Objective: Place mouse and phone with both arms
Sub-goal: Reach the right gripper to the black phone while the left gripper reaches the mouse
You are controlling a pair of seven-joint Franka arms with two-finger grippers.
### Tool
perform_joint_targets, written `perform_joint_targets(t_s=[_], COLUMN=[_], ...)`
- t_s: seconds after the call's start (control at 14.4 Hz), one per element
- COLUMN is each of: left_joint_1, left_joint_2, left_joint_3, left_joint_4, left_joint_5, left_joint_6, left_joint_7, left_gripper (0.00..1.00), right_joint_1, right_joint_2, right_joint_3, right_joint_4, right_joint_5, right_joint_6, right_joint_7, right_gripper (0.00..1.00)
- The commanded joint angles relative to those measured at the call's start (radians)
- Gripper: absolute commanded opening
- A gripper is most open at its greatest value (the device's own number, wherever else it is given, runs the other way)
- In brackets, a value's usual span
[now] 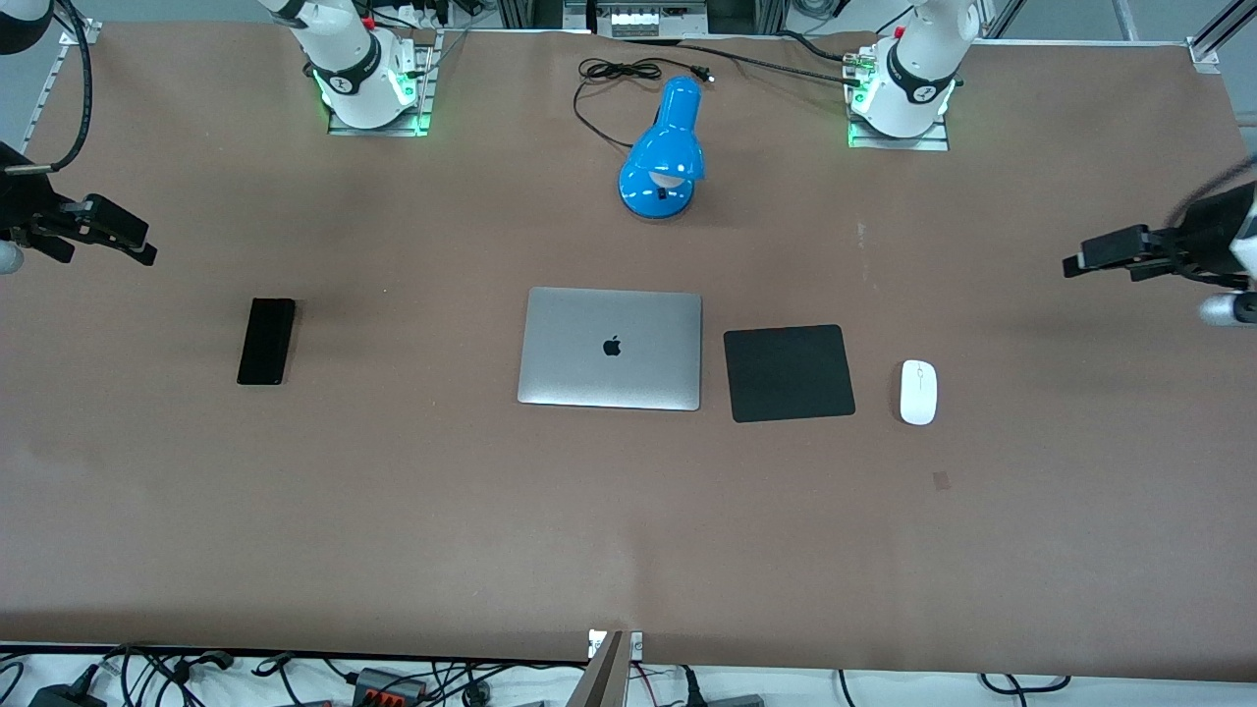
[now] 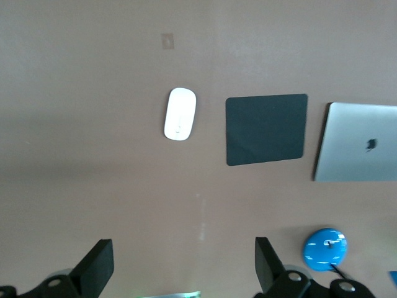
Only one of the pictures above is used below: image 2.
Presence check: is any white flat computer mouse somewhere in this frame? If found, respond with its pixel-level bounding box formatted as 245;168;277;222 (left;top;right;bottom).
163;87;197;142

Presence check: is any clear tape patch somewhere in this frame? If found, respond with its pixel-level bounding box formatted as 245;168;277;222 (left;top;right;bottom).
161;32;175;50

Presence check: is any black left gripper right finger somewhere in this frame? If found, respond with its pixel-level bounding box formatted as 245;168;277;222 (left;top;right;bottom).
254;237;376;298

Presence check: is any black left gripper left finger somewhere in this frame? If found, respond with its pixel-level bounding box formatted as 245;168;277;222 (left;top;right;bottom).
0;238;115;298

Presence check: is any thin black cable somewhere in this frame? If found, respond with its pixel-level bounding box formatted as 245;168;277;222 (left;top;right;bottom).
329;263;352;281

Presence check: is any blue round disc device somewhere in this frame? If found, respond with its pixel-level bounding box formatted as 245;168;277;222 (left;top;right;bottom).
303;227;349;272

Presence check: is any dark grey mouse pad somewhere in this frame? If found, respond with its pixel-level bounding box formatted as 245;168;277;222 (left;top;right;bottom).
225;93;309;167

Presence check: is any silver closed laptop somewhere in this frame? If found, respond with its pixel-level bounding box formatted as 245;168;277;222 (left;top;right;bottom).
312;102;397;183

